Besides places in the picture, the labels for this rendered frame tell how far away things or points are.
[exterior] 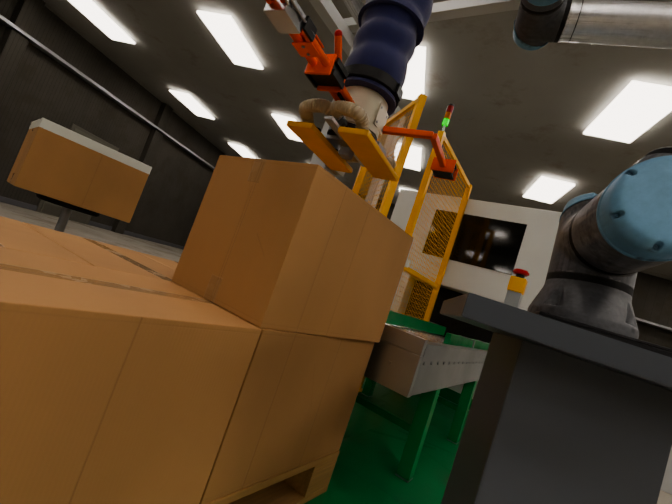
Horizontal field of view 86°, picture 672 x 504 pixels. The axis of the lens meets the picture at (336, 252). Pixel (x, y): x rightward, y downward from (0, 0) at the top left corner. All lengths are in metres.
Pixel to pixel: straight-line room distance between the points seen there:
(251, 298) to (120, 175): 1.94
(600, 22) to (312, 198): 0.75
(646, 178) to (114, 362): 0.85
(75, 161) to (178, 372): 2.04
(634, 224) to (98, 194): 2.56
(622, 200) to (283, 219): 0.64
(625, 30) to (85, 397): 1.25
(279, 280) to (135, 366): 0.33
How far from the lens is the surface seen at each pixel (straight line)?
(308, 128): 1.17
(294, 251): 0.85
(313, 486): 1.40
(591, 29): 1.11
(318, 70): 1.09
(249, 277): 0.90
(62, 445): 0.72
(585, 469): 0.81
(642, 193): 0.70
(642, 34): 1.13
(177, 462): 0.87
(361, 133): 1.08
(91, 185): 2.67
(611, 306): 0.84
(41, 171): 2.63
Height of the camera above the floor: 0.70
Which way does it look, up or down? 5 degrees up
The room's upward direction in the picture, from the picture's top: 19 degrees clockwise
